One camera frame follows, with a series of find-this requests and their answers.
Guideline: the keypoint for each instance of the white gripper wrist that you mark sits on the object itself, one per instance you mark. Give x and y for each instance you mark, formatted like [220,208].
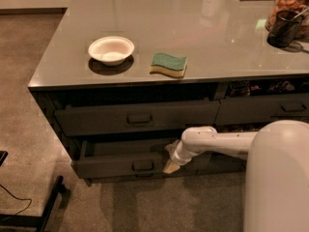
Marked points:
[177,156]

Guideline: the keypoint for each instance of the grey drawer cabinet counter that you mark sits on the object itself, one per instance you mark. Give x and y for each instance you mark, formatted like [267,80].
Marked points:
[224,41]

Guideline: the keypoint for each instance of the glass snack jar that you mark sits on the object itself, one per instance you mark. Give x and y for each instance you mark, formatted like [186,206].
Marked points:
[298,6]

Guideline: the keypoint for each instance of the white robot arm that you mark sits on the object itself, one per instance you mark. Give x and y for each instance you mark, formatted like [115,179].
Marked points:
[277,170]

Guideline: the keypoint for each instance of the green yellow sponge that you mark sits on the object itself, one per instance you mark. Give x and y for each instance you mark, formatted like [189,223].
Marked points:
[168,65]

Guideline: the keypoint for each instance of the dark glass cup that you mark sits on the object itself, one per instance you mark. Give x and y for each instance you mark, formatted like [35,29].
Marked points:
[284,29]

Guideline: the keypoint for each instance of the white paper bowl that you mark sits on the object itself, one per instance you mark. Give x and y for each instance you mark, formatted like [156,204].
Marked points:
[111,51]

